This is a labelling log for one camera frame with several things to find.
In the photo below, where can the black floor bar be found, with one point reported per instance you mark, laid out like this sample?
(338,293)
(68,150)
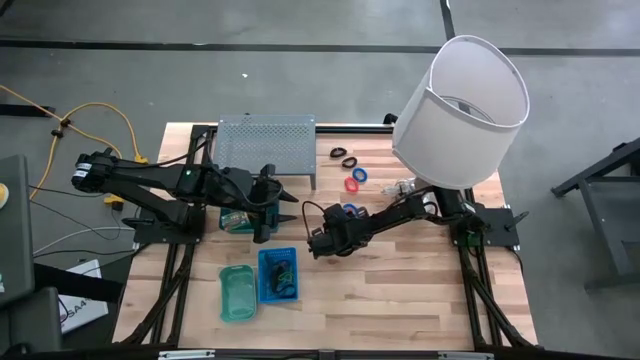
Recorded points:
(25,110)

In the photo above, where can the grey perforated metal shelf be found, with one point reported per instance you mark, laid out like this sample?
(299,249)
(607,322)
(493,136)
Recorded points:
(265,145)

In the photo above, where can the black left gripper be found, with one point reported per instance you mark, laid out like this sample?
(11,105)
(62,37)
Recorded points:
(265,200)

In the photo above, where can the yellow green crayon box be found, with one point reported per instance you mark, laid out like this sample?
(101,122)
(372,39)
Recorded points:
(235,221)

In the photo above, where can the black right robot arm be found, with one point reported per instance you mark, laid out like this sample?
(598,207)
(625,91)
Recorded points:
(400,217)

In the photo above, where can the mint green plastic bin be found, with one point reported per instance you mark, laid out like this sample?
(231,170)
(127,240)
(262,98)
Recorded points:
(237,300)

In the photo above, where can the dark teal plastic bin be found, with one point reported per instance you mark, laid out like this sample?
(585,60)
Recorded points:
(220,220)

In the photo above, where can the white fabric lamp shade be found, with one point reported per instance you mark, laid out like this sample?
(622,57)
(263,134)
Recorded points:
(450,145)

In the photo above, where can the white printed box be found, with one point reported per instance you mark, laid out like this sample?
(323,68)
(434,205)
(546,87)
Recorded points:
(82,315)

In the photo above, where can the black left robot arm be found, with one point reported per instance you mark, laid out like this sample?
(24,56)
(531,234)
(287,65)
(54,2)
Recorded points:
(150,177)

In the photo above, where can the silver metal lamp base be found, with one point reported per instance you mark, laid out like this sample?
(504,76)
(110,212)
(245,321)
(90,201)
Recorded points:
(412,186)

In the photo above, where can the black side desk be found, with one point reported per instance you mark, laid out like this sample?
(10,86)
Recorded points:
(610,215)

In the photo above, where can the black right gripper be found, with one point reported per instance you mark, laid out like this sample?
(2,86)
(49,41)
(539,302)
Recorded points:
(332,235)

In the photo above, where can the dark grey cabinet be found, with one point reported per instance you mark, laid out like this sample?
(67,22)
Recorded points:
(15,240)

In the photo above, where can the blue slotted plastic basket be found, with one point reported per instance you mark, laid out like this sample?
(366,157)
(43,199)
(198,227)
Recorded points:
(264,280)

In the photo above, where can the large black rubber band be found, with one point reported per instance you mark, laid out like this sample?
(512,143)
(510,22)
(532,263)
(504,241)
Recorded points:
(275,280)

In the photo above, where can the silver aluminium bracket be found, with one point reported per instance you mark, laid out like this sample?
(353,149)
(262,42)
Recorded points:
(185,354)
(465,355)

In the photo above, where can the green rubber band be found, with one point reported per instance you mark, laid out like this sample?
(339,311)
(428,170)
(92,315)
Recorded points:
(286,274)

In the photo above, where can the yellow round object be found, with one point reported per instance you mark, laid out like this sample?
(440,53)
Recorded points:
(3,195)

